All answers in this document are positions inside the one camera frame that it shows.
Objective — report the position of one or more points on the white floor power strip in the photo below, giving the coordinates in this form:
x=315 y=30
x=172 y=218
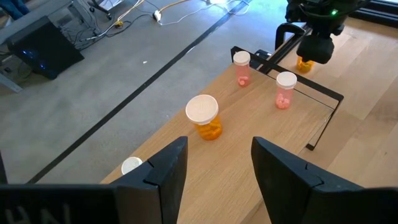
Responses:
x=157 y=15

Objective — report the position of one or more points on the black computer tower blue lights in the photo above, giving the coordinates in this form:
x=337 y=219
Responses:
x=46 y=49

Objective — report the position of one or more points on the large orange pill bottle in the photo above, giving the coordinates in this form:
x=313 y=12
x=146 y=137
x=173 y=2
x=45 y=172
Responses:
x=304 y=67
x=205 y=124

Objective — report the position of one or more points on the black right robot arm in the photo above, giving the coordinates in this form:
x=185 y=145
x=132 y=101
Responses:
x=323 y=9

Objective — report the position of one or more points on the black wheeled chair base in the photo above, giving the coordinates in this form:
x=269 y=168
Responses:
x=102 y=7

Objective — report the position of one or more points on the small teal pill bottle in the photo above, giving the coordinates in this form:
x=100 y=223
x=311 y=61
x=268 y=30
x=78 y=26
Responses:
x=130 y=165

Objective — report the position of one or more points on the grey desk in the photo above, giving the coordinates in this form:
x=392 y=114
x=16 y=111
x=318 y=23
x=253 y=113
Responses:
x=34 y=18

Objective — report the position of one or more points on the small pink pill bottle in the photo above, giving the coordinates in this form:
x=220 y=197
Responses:
x=284 y=91
x=242 y=71

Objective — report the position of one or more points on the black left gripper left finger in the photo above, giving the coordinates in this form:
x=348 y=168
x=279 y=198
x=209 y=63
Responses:
x=140 y=199

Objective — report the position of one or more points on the black crossbar device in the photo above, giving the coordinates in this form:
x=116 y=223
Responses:
x=259 y=59

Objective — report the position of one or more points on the black metal shelf frame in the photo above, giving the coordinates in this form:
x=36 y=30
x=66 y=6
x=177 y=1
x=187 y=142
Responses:
x=311 y=87

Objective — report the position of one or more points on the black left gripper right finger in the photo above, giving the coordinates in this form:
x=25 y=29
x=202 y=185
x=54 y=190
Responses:
x=298 y=199

